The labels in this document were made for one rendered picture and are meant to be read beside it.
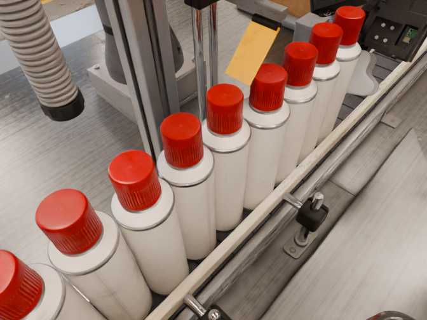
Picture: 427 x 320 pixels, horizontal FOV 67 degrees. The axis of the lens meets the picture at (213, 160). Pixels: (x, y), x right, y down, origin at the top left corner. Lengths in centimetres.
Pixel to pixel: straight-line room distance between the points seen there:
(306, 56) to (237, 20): 64
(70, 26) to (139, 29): 68
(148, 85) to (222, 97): 13
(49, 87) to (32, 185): 35
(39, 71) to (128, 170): 10
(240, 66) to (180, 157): 11
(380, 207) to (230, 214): 21
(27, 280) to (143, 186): 9
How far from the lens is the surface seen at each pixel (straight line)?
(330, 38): 38
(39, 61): 27
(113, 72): 64
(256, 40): 31
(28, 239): 56
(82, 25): 102
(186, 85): 65
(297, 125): 38
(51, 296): 25
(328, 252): 44
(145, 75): 38
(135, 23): 35
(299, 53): 34
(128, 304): 34
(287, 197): 43
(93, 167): 59
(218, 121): 28
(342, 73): 45
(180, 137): 25
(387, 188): 52
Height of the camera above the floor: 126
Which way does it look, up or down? 50 degrees down
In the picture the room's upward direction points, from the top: 2 degrees counter-clockwise
